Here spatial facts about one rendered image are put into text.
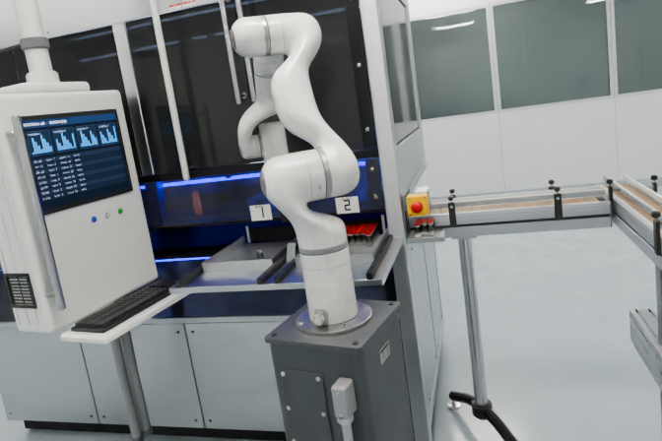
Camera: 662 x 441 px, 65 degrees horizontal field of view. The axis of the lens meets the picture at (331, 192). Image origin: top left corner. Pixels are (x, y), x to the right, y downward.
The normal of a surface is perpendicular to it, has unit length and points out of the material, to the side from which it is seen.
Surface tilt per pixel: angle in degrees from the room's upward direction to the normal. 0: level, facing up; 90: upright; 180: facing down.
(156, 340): 90
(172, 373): 90
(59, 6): 90
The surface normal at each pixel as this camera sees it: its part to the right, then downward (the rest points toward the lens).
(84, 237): 0.91, -0.06
